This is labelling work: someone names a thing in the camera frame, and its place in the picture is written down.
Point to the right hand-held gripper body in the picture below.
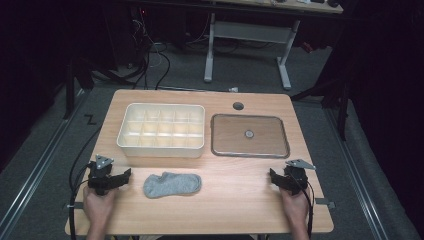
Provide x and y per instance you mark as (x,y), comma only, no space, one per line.
(296,180)

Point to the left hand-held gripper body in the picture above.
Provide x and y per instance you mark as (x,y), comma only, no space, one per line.
(100,178)

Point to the grey ankle sock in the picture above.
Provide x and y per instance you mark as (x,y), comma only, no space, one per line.
(173,185)

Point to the person's right hand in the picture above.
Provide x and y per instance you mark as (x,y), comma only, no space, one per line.
(295,208)

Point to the person's left hand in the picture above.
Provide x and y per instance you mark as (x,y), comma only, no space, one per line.
(98,208)

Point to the grey tape strip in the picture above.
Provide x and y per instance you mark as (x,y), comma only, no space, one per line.
(78,205)
(325,201)

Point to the white divided storage box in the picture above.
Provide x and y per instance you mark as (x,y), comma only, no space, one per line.
(160,146)

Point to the clear lid with round knob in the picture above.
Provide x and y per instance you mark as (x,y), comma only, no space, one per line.
(233,140)

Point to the small white plug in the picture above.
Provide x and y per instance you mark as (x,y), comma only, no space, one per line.
(233,89)

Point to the black stand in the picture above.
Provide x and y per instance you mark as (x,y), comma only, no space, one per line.
(71,86)
(333,90)

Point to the small red object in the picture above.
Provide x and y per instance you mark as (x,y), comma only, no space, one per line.
(307,47)

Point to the wooden desk with white legs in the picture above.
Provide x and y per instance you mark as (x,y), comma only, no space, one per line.
(250,31)

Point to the metal floor rail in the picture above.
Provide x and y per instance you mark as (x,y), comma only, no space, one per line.
(360,180)
(36,170)

